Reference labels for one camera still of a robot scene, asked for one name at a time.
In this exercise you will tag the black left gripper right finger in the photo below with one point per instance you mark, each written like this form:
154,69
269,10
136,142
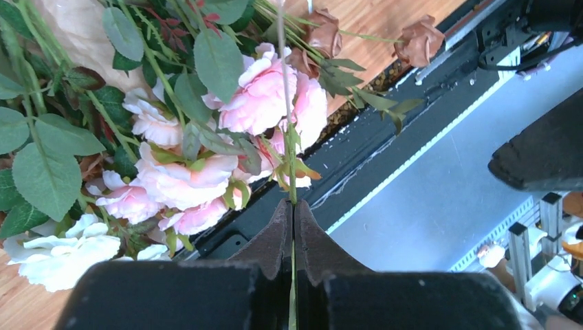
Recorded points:
335,291

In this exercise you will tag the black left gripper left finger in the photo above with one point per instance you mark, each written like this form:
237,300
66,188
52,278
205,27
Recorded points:
250,290

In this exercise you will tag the single rose stem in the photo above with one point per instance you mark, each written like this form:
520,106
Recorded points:
290,158

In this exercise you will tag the rose bouquet with green leaves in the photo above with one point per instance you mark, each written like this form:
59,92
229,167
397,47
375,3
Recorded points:
90,173

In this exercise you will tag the brown kraft wrapping paper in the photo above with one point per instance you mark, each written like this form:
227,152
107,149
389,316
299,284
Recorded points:
77,26

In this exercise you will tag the dried brown rose head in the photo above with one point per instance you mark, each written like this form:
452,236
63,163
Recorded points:
419,42

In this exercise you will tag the white slotted cable duct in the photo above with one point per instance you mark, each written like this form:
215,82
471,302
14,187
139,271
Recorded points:
528,213

